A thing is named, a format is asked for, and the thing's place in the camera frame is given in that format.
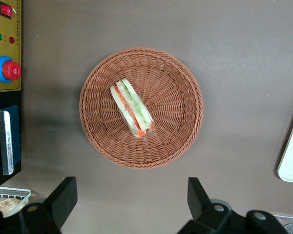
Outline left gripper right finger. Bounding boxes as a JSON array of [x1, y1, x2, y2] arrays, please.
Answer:
[[177, 177, 289, 234]]

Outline clear bagged cracker pack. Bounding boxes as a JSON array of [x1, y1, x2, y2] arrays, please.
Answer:
[[0, 196, 24, 217]]

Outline white wire rack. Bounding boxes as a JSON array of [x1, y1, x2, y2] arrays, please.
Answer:
[[0, 186, 32, 218]]

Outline yellow black sealing machine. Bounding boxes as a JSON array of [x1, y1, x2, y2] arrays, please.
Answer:
[[0, 0, 23, 193]]

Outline brown round wicker basket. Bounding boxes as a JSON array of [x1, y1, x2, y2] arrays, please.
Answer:
[[79, 47, 204, 170]]

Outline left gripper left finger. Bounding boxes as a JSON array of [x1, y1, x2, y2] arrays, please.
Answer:
[[0, 176, 78, 234]]

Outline plastic triangle sandwich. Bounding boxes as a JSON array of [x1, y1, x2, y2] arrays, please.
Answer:
[[109, 78, 157, 139]]

